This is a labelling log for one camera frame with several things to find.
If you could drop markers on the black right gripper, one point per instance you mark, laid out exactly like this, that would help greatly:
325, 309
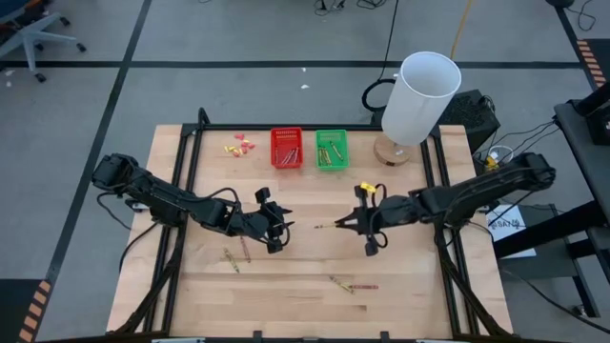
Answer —
391, 214

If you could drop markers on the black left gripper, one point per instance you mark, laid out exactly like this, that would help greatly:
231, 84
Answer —
259, 224

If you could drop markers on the green crayon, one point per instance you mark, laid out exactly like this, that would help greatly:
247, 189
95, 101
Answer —
336, 150
231, 260
325, 225
320, 156
327, 156
341, 284

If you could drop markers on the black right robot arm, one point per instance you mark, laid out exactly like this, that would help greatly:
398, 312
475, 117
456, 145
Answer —
476, 189

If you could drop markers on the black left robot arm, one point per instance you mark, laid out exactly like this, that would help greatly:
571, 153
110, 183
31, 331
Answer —
162, 194

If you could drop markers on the green plastic basket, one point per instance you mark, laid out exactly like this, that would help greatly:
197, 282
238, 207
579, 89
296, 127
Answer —
339, 164

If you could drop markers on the red plastic basket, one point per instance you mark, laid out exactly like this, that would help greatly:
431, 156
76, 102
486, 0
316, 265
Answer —
286, 138

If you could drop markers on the white shade wooden base lamp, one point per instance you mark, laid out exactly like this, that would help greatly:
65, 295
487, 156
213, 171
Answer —
419, 95

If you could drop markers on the black perforated box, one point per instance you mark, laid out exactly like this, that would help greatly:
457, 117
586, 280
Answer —
469, 119

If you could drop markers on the white printed paper sheet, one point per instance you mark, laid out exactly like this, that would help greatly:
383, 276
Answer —
512, 240

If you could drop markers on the black side workstation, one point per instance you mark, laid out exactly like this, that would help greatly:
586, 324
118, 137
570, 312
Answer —
583, 157

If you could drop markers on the black device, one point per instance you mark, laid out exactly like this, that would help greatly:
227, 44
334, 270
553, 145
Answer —
599, 126

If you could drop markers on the orange striped black floor mat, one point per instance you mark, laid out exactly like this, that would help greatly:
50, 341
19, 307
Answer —
591, 62
33, 309

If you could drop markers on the grey base office chair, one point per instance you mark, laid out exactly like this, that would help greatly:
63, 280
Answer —
31, 32

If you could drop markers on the black metal table frame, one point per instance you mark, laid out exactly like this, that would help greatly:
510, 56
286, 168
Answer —
224, 127

